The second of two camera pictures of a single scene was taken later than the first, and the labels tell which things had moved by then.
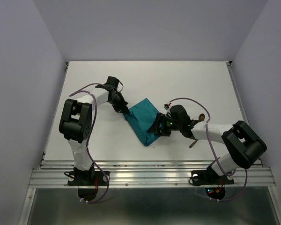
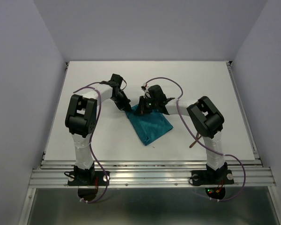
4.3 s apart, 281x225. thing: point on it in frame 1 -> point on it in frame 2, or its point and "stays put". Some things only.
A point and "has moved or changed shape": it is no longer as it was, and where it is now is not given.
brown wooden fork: x=193 y=143 stays put
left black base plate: x=86 y=178 stays put
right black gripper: x=160 y=118 -> x=141 y=109
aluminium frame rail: x=147 y=174 stays put
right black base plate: x=210 y=177 stays put
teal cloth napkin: x=139 y=118 has moved or changed shape
